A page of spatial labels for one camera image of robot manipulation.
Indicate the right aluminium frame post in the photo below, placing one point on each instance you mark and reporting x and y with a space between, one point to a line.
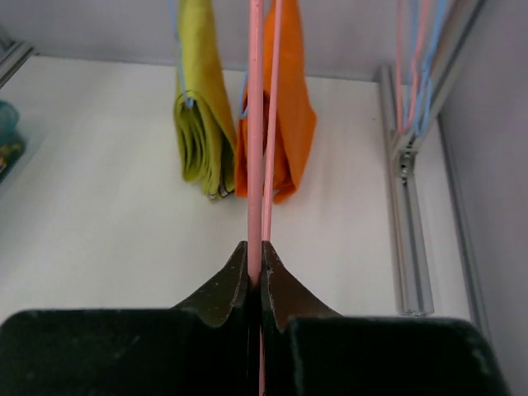
458 36

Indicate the orange trousers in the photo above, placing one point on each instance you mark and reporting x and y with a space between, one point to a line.
295 119

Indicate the blue hanger under yellow trousers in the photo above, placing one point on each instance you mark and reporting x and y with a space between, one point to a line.
188 101

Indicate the yellow-green trousers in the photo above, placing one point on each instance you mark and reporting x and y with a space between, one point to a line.
205 134

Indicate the empty blue wire hanger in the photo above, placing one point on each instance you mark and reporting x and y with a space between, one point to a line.
419 99

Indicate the aluminium frame post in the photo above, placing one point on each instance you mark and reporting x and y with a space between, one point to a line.
458 36
14 53

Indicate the left aluminium frame post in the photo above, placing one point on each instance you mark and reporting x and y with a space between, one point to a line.
14 53

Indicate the blue hanger under orange trousers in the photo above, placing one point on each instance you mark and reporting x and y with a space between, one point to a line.
242 106

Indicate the teal plastic bin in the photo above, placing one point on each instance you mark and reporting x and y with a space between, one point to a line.
13 144

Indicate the pink wire hanger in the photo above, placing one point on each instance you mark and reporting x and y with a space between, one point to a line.
403 79
260 147

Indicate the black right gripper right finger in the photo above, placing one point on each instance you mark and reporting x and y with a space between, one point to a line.
283 296

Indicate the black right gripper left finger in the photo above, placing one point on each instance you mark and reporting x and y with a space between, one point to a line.
223 293

